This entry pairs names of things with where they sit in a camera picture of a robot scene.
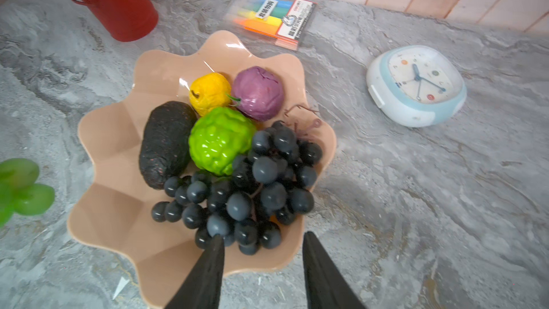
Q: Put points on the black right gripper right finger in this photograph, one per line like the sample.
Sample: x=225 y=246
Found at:
x=325 y=286

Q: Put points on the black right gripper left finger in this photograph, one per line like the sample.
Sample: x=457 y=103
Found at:
x=202 y=287

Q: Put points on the dark purple fake grape bunch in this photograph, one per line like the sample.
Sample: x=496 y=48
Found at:
x=269 y=187

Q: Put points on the dark fake avocado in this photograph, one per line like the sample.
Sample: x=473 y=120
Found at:
x=165 y=150

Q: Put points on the green bumpy fake fruit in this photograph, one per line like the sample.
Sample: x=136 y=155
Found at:
x=218 y=138

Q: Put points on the yellow fake lemon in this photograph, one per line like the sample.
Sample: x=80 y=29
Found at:
x=208 y=92

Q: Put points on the purple fake fruit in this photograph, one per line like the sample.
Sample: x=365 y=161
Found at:
x=258 y=93

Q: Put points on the green fake grape bunch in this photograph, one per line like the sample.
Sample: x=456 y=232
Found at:
x=20 y=192

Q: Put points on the white round alarm clock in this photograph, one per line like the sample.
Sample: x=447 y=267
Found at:
x=416 y=86

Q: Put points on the highlighter pack in plastic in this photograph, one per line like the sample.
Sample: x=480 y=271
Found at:
x=283 y=21

